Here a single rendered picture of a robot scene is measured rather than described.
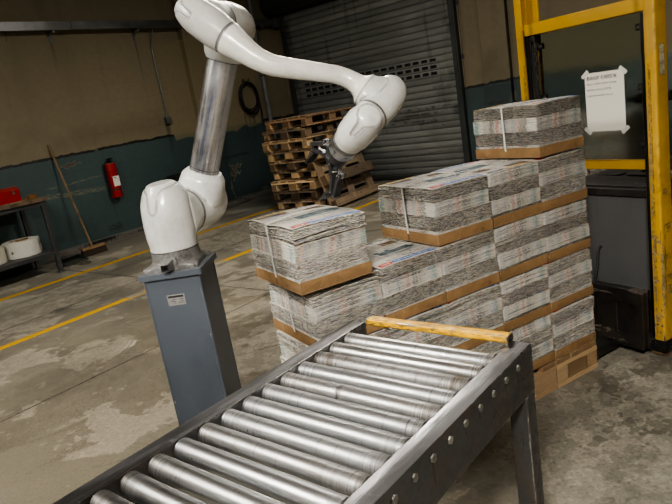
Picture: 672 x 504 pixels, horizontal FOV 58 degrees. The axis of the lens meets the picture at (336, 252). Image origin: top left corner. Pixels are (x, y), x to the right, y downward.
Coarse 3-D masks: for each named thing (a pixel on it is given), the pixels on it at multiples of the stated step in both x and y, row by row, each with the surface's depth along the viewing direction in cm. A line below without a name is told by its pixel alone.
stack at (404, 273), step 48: (384, 240) 260; (480, 240) 245; (528, 240) 259; (336, 288) 211; (384, 288) 223; (432, 288) 234; (528, 288) 263; (288, 336) 234; (384, 336) 225; (432, 336) 237; (528, 336) 266
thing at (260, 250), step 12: (264, 216) 227; (276, 216) 223; (288, 216) 220; (252, 228) 225; (264, 228) 216; (252, 240) 228; (264, 240) 217; (252, 252) 230; (264, 252) 220; (264, 264) 222
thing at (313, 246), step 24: (312, 216) 212; (336, 216) 205; (360, 216) 208; (288, 240) 200; (312, 240) 201; (336, 240) 206; (360, 240) 210; (288, 264) 203; (312, 264) 202; (336, 264) 207
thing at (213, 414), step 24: (336, 336) 171; (288, 360) 160; (312, 360) 161; (264, 384) 149; (216, 408) 140; (240, 408) 142; (168, 432) 133; (192, 432) 132; (144, 456) 125; (96, 480) 119; (120, 480) 119
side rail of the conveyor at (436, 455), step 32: (512, 352) 144; (480, 384) 131; (512, 384) 139; (448, 416) 121; (480, 416) 127; (416, 448) 112; (448, 448) 117; (480, 448) 128; (384, 480) 104; (416, 480) 108; (448, 480) 117
